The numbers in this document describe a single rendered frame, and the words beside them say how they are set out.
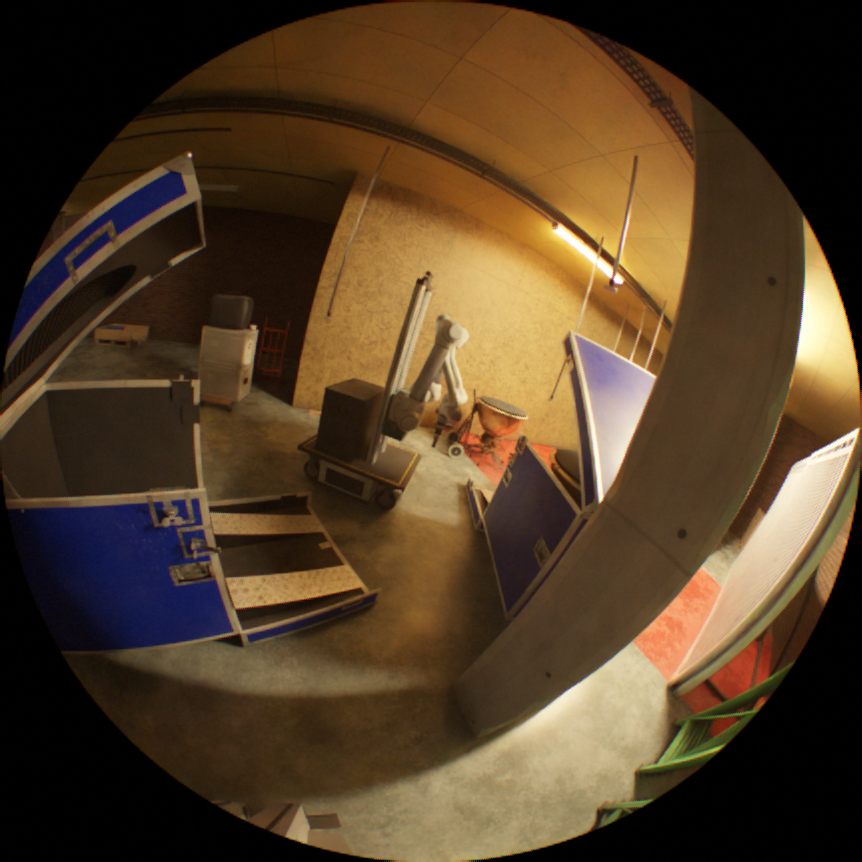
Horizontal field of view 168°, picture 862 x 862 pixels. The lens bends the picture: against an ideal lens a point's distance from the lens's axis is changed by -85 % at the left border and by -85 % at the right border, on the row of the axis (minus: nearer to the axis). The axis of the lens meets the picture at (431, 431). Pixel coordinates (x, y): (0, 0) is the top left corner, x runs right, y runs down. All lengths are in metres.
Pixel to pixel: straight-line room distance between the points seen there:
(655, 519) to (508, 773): 1.33
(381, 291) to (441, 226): 1.24
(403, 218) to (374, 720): 4.57
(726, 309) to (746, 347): 0.10
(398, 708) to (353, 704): 0.20
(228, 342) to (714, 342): 3.78
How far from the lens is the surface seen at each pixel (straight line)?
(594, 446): 1.41
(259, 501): 2.14
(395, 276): 3.95
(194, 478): 1.96
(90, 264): 0.74
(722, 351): 0.77
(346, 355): 3.91
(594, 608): 0.89
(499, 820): 1.65
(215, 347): 3.74
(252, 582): 1.63
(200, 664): 1.62
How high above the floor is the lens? 1.46
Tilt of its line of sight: 19 degrees down
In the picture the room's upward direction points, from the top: 18 degrees clockwise
